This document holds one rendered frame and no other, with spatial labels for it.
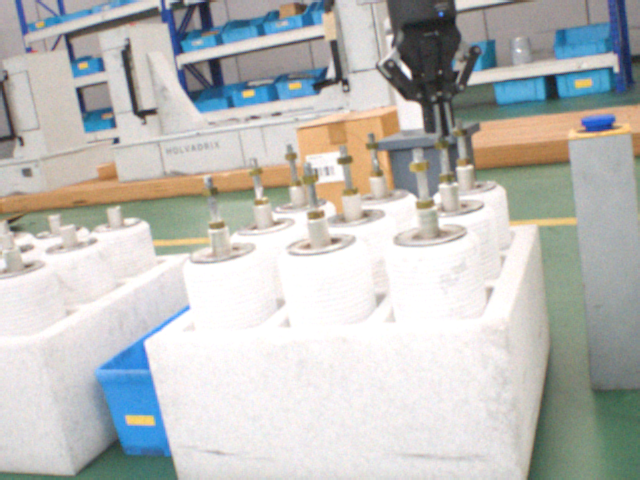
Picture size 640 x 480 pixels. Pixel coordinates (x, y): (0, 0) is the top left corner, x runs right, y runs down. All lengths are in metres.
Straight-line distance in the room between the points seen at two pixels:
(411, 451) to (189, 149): 2.78
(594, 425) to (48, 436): 0.65
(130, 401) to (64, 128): 3.38
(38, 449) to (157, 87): 2.85
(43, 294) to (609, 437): 0.70
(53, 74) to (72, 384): 3.38
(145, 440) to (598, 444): 0.54
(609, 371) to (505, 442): 0.26
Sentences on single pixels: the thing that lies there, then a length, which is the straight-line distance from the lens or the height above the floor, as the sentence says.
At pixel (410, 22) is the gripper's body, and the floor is 0.47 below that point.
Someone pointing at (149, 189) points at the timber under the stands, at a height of 0.05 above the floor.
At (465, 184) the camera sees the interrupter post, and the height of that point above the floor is 0.26.
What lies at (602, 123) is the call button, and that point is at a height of 0.32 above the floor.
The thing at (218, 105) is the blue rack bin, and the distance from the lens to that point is 6.62.
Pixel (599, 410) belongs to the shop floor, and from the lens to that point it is 0.94.
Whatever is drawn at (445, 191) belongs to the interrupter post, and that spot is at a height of 0.28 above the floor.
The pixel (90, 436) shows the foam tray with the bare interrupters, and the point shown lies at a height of 0.03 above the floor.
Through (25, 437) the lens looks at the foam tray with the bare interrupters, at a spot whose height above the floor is 0.05.
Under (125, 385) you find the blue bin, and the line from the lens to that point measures 0.97.
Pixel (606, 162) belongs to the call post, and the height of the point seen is 0.28.
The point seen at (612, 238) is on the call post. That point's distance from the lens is 0.91.
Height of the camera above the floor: 0.43
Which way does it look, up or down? 12 degrees down
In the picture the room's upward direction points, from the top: 10 degrees counter-clockwise
